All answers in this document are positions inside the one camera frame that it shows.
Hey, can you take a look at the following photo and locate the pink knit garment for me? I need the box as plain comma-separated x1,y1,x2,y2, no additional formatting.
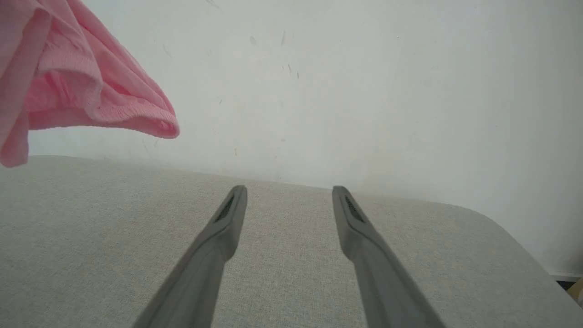
0,0,180,168

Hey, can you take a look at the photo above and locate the grey fabric work surface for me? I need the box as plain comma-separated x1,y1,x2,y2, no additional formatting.
0,155,583,328

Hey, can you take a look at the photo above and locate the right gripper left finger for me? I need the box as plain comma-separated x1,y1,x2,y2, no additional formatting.
132,185,248,328

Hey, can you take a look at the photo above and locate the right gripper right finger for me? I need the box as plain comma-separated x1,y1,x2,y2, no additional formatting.
332,185,447,328

